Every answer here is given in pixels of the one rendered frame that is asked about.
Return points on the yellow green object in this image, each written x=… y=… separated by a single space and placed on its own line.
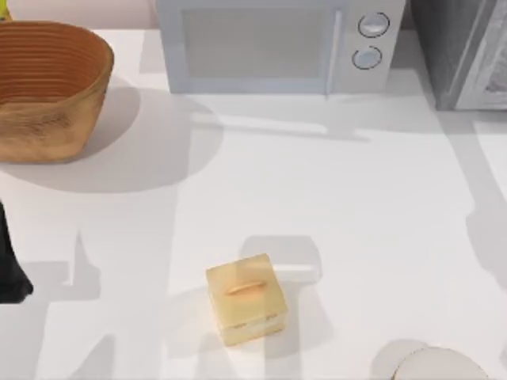
x=4 y=4

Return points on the brown wooden basket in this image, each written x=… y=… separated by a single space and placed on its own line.
x=47 y=95

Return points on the round beige coaster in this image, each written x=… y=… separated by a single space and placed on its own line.
x=439 y=366

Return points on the round microwave knob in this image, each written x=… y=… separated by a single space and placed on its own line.
x=373 y=23
x=366 y=58

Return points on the pale microwave oven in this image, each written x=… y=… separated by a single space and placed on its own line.
x=388 y=59

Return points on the microwave oven door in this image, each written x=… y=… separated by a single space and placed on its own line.
x=253 y=43

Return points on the grey cabinet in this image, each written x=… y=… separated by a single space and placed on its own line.
x=463 y=55

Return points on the yellow square bread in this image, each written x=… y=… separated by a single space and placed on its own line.
x=245 y=301

